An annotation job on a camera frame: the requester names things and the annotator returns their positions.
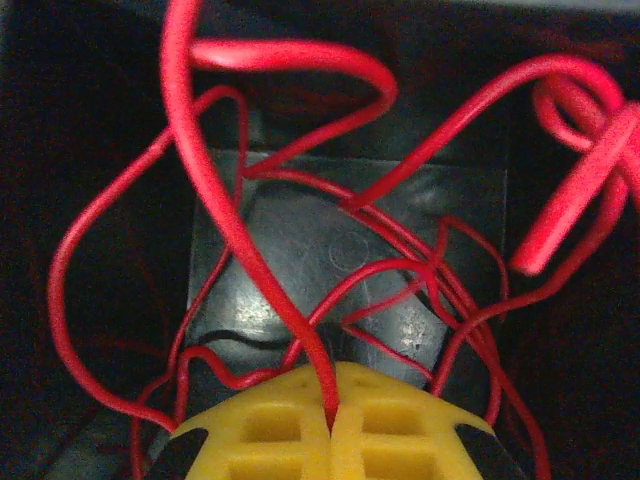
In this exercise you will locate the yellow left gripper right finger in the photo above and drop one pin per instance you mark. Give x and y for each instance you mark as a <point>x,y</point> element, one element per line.
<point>390,450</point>

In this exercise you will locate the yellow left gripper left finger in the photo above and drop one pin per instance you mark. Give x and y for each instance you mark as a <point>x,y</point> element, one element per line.
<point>280,450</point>

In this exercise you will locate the black plastic bin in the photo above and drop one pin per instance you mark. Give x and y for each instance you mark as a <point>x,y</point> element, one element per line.
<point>75,150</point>

